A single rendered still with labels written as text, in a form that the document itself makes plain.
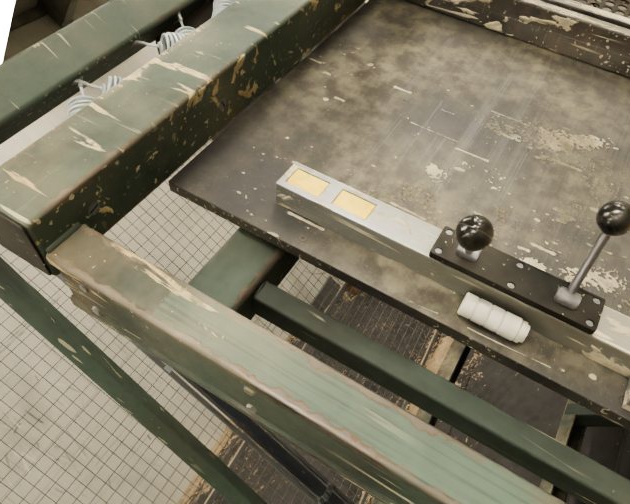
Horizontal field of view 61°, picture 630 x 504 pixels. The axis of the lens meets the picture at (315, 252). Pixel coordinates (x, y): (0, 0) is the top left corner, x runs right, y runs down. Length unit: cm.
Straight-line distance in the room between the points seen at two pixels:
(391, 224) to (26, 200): 42
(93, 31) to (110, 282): 80
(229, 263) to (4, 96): 65
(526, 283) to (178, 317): 39
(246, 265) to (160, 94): 25
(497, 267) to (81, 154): 51
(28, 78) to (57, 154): 55
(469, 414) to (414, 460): 16
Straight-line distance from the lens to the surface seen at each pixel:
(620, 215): 63
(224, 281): 71
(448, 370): 188
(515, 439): 69
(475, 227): 55
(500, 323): 65
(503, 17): 115
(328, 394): 54
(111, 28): 135
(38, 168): 70
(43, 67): 127
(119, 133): 72
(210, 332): 58
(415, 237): 68
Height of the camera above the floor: 174
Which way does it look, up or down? 12 degrees down
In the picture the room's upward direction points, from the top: 44 degrees counter-clockwise
